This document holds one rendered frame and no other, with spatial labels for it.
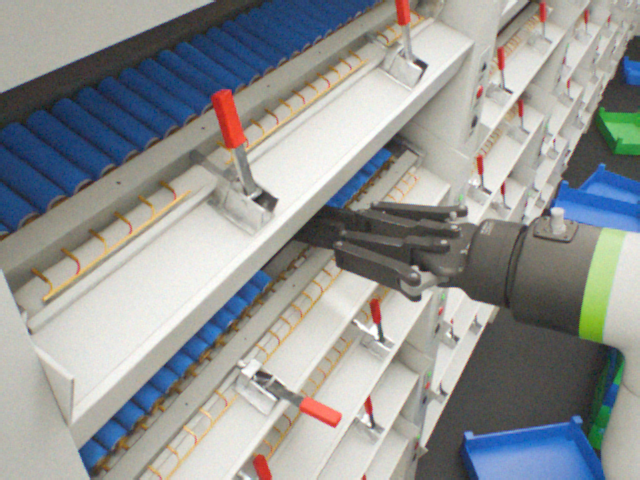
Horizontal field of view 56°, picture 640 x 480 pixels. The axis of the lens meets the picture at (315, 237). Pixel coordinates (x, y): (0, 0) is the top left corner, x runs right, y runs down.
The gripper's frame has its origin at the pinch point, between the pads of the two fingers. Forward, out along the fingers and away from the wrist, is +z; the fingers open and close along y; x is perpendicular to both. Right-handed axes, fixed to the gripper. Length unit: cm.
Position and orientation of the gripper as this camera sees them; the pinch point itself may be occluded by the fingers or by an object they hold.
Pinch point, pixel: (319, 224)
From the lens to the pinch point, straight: 62.4
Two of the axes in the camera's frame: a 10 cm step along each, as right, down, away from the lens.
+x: 1.3, 8.3, 5.5
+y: -5.1, 5.3, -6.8
